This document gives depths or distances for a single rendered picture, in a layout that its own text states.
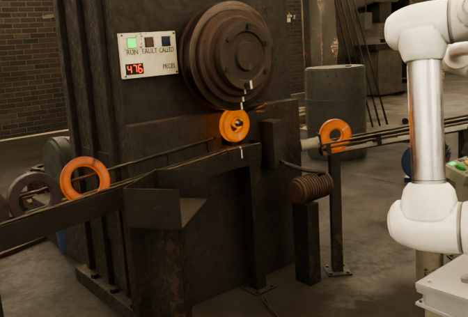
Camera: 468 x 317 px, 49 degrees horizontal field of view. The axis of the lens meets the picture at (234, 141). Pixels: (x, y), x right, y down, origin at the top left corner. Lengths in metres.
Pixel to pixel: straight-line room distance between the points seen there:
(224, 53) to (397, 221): 0.96
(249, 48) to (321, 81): 2.77
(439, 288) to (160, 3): 1.50
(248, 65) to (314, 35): 4.52
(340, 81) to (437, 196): 3.35
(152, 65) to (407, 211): 1.17
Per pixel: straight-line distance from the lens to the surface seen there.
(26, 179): 1.92
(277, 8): 2.67
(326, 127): 2.52
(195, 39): 2.16
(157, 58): 2.21
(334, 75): 4.90
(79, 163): 2.03
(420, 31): 1.66
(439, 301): 1.70
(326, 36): 6.52
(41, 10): 8.35
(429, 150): 1.66
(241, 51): 2.18
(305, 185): 2.42
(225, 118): 2.28
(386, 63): 10.14
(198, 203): 1.92
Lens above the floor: 1.18
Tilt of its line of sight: 11 degrees down
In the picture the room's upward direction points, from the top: 4 degrees counter-clockwise
